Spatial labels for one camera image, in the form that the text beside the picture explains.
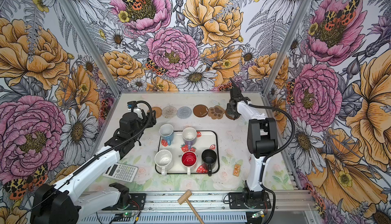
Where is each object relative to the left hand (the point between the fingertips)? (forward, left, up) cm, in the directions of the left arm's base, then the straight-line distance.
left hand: (150, 116), depth 82 cm
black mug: (-16, -31, -17) cm, 39 cm away
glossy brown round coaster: (+20, -27, -21) cm, 40 cm away
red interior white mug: (-16, -20, -19) cm, 32 cm away
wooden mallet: (-34, -19, -19) cm, 43 cm away
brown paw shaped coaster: (+19, -39, -21) cm, 48 cm away
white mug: (-17, -6, -18) cm, 26 cm away
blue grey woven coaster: (+18, -16, -20) cm, 31 cm away
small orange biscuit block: (-22, -46, -19) cm, 54 cm away
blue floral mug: (0, -6, -15) cm, 16 cm away
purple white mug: (-1, -20, -19) cm, 28 cm away
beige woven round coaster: (+19, -5, -20) cm, 28 cm away
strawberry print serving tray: (-4, -30, -19) cm, 36 cm away
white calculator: (-22, +16, -20) cm, 33 cm away
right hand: (+10, -48, -12) cm, 51 cm away
